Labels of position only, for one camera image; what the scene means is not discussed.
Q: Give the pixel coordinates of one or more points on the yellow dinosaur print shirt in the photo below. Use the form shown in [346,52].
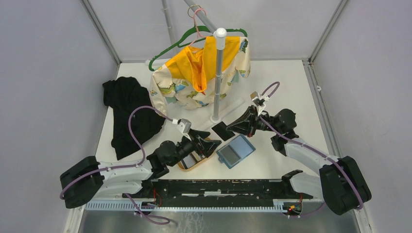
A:
[188,78]

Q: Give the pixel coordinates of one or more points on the pink clothes hanger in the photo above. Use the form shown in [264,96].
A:
[199,37]

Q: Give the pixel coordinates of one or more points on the green clothes hanger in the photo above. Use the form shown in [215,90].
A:
[189,32]

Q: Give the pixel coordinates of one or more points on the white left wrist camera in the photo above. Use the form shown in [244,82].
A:
[183,126]

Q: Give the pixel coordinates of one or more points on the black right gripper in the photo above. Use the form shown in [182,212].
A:
[244,124]

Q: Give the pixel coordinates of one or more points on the silver credit card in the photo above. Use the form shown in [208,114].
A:
[229,155]

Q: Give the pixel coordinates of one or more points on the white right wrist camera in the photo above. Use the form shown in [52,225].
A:
[259,101]

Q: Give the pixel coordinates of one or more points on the black garment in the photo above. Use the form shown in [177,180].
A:
[124,95]

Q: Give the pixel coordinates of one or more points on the white clothes rack stand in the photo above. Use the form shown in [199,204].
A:
[219,34]

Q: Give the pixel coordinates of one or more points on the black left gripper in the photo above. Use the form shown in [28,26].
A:
[207,146]

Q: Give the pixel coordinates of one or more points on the white slotted cable duct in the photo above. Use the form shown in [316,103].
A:
[127,205]

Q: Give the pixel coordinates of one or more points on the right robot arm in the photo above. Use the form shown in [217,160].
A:
[338,182]

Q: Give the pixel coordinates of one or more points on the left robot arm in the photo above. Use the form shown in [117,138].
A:
[90,178]

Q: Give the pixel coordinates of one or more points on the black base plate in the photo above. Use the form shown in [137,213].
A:
[217,193]

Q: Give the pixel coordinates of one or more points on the yellow box of cards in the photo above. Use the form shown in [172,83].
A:
[192,161]

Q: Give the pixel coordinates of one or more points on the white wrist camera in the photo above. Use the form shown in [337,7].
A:
[259,101]
[183,126]

